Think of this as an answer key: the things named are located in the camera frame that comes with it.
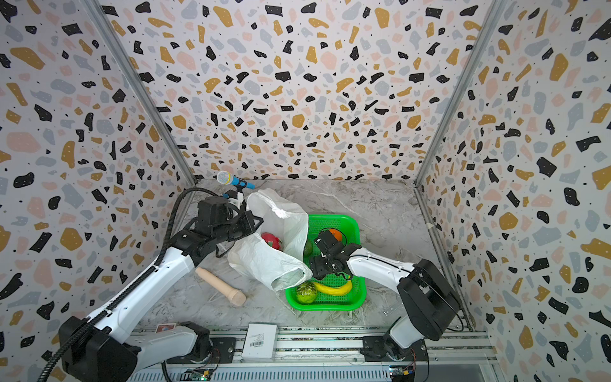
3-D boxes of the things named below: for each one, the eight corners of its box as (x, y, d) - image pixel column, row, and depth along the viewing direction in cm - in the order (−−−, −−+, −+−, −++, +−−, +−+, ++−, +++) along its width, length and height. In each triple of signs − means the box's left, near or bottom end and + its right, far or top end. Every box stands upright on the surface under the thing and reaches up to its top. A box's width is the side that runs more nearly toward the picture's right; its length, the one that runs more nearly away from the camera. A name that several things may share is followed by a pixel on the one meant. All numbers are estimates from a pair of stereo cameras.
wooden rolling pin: (194, 278, 90) (190, 275, 88) (202, 269, 93) (199, 265, 90) (241, 308, 84) (238, 305, 81) (248, 297, 86) (246, 294, 83)
